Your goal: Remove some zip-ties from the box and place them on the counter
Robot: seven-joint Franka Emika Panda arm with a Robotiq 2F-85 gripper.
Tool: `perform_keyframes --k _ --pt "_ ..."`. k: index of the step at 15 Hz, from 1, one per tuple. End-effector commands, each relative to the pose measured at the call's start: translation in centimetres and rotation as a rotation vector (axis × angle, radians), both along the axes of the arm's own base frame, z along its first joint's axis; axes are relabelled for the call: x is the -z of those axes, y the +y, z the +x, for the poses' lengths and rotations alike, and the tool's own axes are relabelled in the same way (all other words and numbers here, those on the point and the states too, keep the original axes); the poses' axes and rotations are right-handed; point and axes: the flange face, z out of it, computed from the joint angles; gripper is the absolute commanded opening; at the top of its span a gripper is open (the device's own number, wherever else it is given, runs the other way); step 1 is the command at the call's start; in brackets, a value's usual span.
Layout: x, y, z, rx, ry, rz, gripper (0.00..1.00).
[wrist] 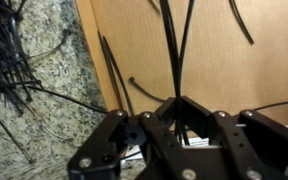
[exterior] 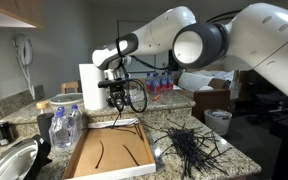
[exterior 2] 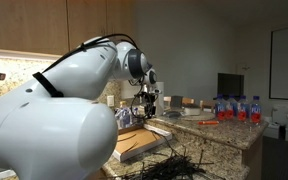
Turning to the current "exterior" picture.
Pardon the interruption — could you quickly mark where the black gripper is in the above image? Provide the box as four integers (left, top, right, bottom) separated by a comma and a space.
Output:
97, 78, 131, 113

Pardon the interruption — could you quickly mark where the black zip-tie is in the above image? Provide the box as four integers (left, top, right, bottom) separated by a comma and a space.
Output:
94, 139, 105, 170
110, 125, 138, 135
134, 123, 145, 142
110, 109, 123, 130
121, 143, 141, 167

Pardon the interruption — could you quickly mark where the flat brown cardboard box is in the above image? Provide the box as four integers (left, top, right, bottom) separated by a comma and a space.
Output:
61, 118, 157, 180

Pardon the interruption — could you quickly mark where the pile of black zip-ties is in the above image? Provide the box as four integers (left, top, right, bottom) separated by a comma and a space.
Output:
143, 120, 234, 180

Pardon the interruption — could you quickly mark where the round white plate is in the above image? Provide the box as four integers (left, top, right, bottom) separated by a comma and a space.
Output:
130, 89, 151, 103

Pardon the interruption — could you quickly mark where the wooden chair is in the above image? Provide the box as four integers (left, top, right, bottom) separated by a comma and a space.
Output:
130, 78, 147, 92
60, 81, 82, 95

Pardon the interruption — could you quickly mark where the white paper towel roll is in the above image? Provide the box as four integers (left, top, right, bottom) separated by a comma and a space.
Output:
78, 63, 109, 111

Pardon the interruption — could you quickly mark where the Fiji water bottle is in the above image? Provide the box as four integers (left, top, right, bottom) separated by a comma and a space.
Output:
160, 73, 169, 92
151, 72, 161, 95
167, 73, 175, 91
145, 73, 153, 94

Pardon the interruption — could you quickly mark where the clear bottle with blue cap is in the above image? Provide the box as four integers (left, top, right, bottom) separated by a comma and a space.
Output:
48, 106, 73, 149
68, 104, 85, 141

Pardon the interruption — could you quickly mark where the white lidded bowl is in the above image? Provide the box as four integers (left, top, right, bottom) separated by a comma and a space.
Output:
48, 92, 85, 108

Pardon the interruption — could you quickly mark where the dark jar with tan lid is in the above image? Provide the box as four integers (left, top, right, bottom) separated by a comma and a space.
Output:
35, 100, 55, 145

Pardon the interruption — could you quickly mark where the brown wooden cabinet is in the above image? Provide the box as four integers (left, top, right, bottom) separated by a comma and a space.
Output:
175, 88, 232, 123

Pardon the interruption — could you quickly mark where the white trash bin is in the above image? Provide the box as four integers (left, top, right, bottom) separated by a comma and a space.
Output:
203, 108, 234, 137

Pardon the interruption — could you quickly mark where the black can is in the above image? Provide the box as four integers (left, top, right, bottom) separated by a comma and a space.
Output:
0, 120, 14, 147

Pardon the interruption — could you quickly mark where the black table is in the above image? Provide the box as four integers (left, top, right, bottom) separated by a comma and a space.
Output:
269, 106, 288, 180

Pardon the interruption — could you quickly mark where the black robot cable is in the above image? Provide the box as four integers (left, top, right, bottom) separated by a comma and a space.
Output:
115, 9, 243, 114

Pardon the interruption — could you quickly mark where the white wall phone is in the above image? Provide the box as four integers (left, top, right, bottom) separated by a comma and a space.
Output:
12, 33, 36, 101

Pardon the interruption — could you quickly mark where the wooden wall cabinet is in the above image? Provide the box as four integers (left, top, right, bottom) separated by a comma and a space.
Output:
0, 0, 47, 30

